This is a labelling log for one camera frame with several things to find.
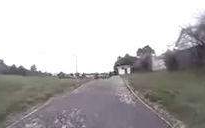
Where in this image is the row of trees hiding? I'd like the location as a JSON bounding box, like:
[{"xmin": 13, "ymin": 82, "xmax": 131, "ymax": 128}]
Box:
[{"xmin": 0, "ymin": 53, "xmax": 54, "ymax": 78}]

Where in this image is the tall dark tree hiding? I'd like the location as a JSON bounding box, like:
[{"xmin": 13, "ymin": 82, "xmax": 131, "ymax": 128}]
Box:
[{"xmin": 133, "ymin": 44, "xmax": 157, "ymax": 73}]

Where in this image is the bare tree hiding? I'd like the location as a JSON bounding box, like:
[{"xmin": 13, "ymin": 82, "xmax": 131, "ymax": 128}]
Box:
[{"xmin": 181, "ymin": 9, "xmax": 205, "ymax": 68}]

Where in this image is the building with gabled roof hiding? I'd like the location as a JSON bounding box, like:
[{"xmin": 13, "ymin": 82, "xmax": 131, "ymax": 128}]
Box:
[{"xmin": 151, "ymin": 27, "xmax": 205, "ymax": 72}]

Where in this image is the white house with dark roof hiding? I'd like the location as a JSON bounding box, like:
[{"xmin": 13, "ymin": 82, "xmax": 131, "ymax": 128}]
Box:
[{"xmin": 113, "ymin": 53, "xmax": 138, "ymax": 76}]

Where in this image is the pole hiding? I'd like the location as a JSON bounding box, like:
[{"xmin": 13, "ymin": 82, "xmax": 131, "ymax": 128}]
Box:
[{"xmin": 74, "ymin": 55, "xmax": 79, "ymax": 76}]

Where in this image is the grey asphalt path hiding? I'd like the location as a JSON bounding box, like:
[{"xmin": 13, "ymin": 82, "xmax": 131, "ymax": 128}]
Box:
[{"xmin": 5, "ymin": 75, "xmax": 171, "ymax": 128}]

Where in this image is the dark bush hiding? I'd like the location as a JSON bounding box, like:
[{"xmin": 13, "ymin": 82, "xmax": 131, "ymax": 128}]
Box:
[{"xmin": 163, "ymin": 49, "xmax": 180, "ymax": 72}]

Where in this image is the grass field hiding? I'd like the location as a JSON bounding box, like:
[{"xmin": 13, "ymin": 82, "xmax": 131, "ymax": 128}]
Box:
[{"xmin": 0, "ymin": 73, "xmax": 91, "ymax": 128}]

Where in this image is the grass verge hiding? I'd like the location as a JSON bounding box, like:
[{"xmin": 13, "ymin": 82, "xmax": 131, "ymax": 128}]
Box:
[{"xmin": 120, "ymin": 68, "xmax": 205, "ymax": 128}]

